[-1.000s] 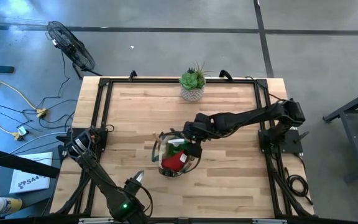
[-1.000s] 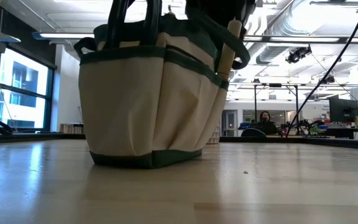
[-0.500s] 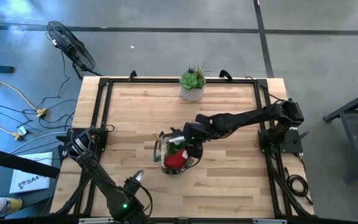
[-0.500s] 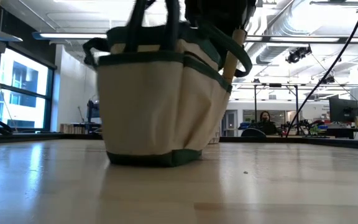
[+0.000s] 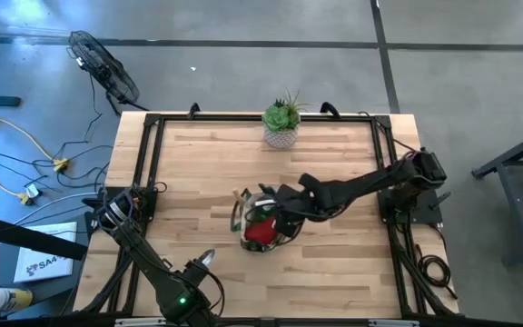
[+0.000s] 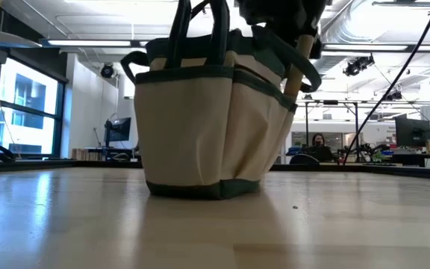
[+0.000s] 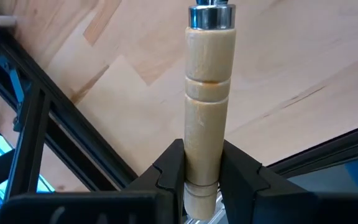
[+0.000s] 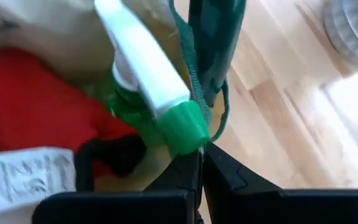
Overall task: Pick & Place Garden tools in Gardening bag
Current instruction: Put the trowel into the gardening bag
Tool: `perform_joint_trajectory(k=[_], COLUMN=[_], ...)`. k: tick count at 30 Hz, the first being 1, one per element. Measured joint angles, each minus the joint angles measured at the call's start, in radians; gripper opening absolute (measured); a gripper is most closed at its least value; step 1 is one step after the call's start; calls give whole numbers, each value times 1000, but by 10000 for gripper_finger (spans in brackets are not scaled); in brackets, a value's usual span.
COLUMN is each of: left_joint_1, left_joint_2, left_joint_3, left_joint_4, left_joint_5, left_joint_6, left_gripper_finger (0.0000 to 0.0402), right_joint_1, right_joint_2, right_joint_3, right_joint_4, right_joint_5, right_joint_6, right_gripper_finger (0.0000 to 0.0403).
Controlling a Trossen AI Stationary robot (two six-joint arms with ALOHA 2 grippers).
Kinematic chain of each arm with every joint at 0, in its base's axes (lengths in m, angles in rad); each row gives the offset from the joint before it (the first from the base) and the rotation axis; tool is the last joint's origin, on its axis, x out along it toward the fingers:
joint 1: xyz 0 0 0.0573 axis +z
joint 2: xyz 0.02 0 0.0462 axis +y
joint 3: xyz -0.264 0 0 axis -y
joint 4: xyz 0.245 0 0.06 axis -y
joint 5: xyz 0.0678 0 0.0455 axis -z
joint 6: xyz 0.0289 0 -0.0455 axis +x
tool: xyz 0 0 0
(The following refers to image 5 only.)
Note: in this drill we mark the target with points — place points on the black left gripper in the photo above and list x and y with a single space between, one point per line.
194 272

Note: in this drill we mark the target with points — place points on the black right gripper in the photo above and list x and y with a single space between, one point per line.
295 209

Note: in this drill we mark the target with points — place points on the black pruning shears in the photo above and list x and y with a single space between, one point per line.
266 188

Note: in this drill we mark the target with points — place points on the red gardening glove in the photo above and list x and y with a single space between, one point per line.
261 232

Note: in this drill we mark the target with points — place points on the beige green-trimmed gardening bag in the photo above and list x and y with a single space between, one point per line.
261 248

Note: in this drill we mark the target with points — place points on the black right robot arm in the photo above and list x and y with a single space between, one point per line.
366 186

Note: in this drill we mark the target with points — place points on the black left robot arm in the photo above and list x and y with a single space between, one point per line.
152 268

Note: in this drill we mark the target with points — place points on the succulent in patterned white pot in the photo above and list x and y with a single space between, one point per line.
281 118

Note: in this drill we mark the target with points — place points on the black table clamp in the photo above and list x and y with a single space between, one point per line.
329 109
193 110

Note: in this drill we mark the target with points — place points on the white printed cardboard box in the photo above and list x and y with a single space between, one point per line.
43 259

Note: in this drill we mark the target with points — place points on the black diagonal beam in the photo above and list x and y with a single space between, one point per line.
30 236

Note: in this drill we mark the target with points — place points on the yellow power plug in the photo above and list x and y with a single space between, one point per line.
61 164

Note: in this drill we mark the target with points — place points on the yellow and white can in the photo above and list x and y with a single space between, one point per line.
16 300

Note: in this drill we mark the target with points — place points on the yellow and white plug adapter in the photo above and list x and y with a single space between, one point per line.
29 195

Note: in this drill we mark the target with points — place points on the black floor fan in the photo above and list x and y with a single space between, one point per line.
102 68

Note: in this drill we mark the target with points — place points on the dark metal stand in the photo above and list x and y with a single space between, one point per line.
516 152

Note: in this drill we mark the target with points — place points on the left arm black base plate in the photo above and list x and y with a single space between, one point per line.
150 213

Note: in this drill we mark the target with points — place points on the silver metal bracket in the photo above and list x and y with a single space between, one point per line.
139 322
393 323

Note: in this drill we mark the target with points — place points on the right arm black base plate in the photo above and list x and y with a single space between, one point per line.
420 213

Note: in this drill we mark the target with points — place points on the black aluminium table frame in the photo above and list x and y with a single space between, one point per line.
207 117

